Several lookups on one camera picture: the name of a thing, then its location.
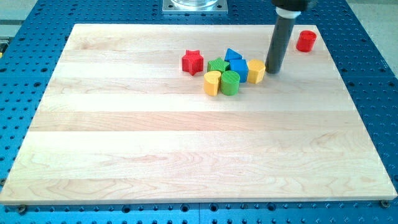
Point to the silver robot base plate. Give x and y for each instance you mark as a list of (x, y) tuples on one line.
[(180, 7)]

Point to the yellow pentagon block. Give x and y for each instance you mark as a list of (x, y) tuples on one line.
[(256, 71)]

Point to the blue cube block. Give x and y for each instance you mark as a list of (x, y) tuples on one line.
[(240, 66)]

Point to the board corner clamp screw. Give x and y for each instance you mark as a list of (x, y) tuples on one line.
[(384, 203), (21, 209)]

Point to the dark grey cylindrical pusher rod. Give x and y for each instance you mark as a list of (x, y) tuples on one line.
[(280, 39)]

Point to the board corner clamp screw right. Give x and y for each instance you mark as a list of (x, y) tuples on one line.
[(384, 203)]

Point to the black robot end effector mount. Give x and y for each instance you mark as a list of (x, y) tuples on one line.
[(295, 5)]

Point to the green cylinder block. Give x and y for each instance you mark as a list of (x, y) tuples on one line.
[(230, 81)]

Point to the blue triangle block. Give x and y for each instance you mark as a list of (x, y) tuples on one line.
[(232, 55)]

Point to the red cylinder block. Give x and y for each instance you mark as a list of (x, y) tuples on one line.
[(306, 41)]

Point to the blue perforated table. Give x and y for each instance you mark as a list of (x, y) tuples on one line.
[(33, 53)]

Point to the green star block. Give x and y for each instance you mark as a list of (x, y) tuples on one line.
[(218, 64)]

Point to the yellow heart block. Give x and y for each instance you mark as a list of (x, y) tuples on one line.
[(212, 82)]

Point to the board corner clamp screw left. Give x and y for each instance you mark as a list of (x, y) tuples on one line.
[(21, 209)]

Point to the red star block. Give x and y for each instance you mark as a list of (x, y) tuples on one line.
[(192, 62)]

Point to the wooden board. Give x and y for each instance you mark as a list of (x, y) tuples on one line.
[(120, 122)]

